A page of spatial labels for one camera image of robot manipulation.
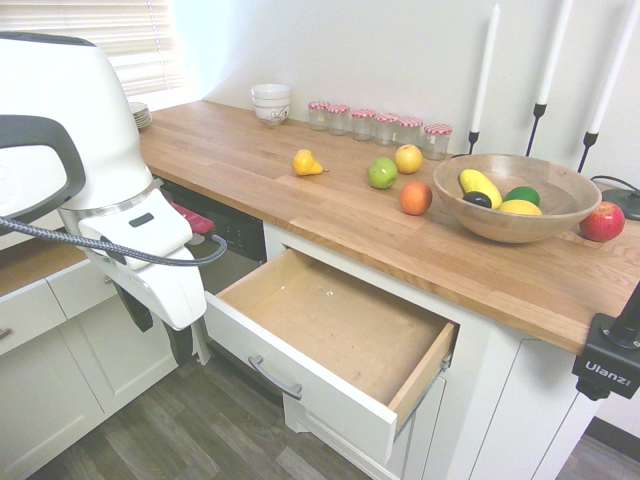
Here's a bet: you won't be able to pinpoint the red apple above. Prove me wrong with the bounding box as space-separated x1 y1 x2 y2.
579 201 627 243

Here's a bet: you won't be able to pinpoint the yellow lemon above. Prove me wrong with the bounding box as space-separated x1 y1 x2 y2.
497 198 543 217

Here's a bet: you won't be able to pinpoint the yellow apple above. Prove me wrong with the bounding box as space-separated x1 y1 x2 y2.
394 143 424 175

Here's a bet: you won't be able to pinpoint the green apple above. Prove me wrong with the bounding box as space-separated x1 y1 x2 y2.
367 157 400 190

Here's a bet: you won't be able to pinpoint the stainless steel dishwasher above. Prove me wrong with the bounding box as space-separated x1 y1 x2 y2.
159 179 267 301

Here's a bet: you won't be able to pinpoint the black Ulanzi clamp mount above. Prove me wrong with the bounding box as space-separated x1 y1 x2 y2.
571 279 640 401

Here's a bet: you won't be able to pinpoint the orange fruit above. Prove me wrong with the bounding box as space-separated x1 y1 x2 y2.
399 180 434 217

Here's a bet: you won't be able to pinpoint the white taper candle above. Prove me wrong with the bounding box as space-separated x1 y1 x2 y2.
588 2 640 135
537 0 574 106
472 3 502 134

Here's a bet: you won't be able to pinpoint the green lime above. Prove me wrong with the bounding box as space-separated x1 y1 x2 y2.
503 185 542 207

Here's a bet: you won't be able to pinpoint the black round device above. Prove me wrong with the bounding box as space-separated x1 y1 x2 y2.
590 174 640 223

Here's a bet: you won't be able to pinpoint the yellow pear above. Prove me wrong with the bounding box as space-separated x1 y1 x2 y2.
292 148 331 177

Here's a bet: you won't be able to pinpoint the silver drawer handle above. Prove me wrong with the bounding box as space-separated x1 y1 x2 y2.
247 354 304 401

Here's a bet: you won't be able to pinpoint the white window blinds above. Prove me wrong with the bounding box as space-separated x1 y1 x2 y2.
0 0 186 99

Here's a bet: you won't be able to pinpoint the glass jar checkered lid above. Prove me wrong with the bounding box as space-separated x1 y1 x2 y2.
374 113 400 147
307 100 331 132
327 104 351 136
351 108 377 142
396 115 424 150
423 123 454 161

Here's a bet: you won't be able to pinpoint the white wooden drawer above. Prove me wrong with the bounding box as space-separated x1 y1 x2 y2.
204 248 460 465

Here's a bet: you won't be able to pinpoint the yellow banana in bowl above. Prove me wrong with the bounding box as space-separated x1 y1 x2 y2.
458 168 503 210

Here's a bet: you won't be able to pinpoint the black braided cable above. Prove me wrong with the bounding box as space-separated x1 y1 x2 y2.
0 214 229 266

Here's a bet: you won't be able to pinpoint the large wooden bowl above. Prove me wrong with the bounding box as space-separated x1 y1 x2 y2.
432 153 603 245

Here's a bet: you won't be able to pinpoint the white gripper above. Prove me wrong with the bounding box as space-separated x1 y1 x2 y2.
89 246 209 366

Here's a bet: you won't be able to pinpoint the stack of white plates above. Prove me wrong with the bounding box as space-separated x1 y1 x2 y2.
127 101 154 131

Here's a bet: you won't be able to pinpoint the white kitchen cabinet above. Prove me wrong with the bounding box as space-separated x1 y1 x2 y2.
262 219 601 480
0 244 182 480

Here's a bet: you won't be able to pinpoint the patterned white bowl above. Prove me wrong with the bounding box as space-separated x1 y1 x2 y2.
252 104 290 126

